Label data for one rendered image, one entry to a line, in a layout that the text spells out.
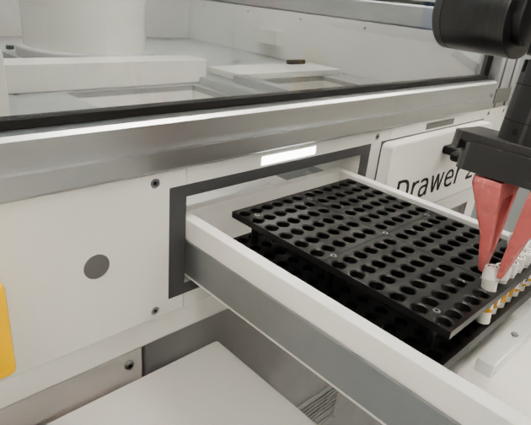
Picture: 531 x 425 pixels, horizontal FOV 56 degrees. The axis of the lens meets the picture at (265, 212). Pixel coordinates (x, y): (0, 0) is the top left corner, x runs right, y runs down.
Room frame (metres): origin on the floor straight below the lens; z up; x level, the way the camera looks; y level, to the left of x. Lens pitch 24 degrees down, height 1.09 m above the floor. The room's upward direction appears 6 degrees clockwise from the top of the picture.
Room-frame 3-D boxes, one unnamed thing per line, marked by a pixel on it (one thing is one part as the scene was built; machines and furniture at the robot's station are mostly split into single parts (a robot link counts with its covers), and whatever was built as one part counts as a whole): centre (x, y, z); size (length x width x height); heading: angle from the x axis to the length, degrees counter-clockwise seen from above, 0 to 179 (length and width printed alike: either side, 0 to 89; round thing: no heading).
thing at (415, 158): (0.72, -0.25, 0.87); 0.29 x 0.02 x 0.11; 135
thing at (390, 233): (0.41, -0.11, 0.87); 0.22 x 0.18 x 0.06; 45
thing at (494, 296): (0.34, -0.18, 0.90); 0.18 x 0.02 x 0.01; 135
